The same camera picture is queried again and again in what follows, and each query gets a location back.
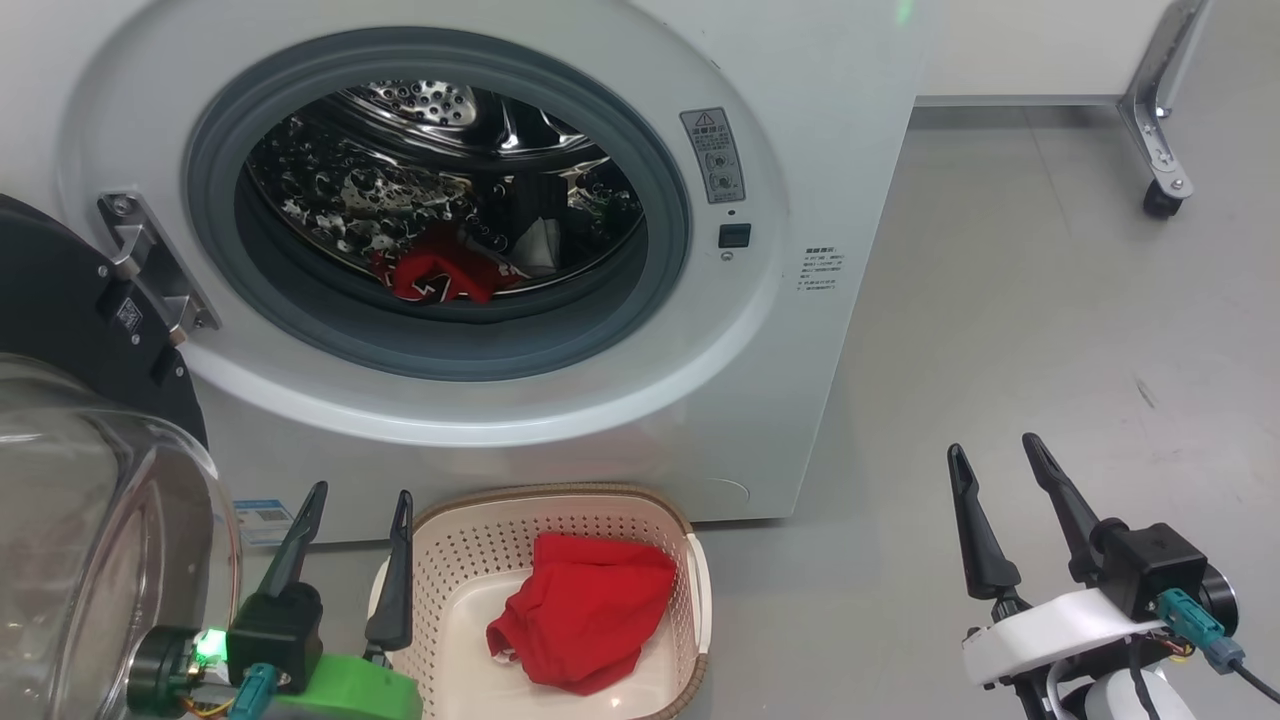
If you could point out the cream perforated laundry basket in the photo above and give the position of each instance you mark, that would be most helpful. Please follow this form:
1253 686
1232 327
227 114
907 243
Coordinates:
450 560

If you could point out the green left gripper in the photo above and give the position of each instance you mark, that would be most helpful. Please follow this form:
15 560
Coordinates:
360 690

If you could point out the black door latch socket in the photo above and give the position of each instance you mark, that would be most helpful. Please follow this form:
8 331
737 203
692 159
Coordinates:
734 235

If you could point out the grey warning sticker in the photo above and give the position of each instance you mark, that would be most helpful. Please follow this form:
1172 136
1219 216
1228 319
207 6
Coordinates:
712 155

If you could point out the plain red shorts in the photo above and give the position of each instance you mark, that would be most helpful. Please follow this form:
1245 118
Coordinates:
580 610

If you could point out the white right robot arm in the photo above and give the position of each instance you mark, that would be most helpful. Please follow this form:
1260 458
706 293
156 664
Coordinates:
1115 700

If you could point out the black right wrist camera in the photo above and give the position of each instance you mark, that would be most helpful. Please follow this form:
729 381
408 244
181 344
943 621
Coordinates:
1150 565

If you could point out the dark round washer door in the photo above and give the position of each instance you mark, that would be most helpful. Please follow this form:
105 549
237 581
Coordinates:
60 300

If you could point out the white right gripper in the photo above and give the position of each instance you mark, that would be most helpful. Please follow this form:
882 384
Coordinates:
1040 630

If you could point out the grey rubber door gasket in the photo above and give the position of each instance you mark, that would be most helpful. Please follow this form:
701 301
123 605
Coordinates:
450 345

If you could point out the stainless steel washing machine drum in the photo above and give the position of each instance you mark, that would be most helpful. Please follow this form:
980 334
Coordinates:
350 190

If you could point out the white front-load washing machine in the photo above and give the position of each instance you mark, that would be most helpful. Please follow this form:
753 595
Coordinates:
800 400

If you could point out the metal caster leg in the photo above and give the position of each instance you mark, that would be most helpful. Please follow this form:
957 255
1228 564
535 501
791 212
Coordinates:
1160 120

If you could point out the metal door hinge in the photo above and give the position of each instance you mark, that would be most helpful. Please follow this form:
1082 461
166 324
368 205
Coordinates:
150 270

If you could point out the red jersey with numbers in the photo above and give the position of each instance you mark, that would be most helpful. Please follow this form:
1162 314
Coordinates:
440 275

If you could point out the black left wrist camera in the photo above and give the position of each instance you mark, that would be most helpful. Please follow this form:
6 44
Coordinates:
275 630

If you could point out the white partition panel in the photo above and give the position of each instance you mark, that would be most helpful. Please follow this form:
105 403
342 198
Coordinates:
1030 45

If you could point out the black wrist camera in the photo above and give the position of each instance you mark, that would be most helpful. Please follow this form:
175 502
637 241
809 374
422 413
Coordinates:
1150 565
275 630

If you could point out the small printed text label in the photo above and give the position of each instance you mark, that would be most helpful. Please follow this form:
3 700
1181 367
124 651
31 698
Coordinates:
821 270

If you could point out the blue energy label sticker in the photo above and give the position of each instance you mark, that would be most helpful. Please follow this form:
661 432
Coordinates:
262 520

